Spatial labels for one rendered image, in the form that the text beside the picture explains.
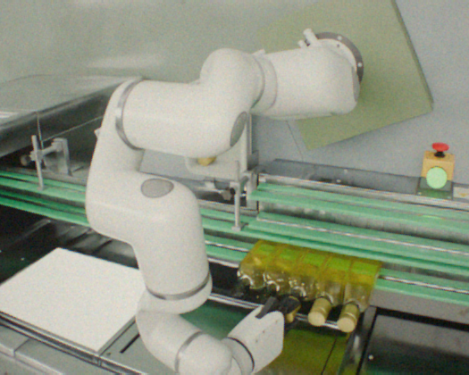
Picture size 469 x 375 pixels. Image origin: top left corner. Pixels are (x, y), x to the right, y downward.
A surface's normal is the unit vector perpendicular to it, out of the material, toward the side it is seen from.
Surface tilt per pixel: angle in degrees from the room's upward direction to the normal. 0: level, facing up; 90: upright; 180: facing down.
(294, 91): 10
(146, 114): 17
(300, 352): 90
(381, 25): 2
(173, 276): 33
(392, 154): 0
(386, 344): 90
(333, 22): 2
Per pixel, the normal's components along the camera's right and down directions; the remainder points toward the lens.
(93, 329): -0.03, -0.92
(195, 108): -0.38, -0.25
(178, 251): 0.37, 0.48
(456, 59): -0.43, 0.35
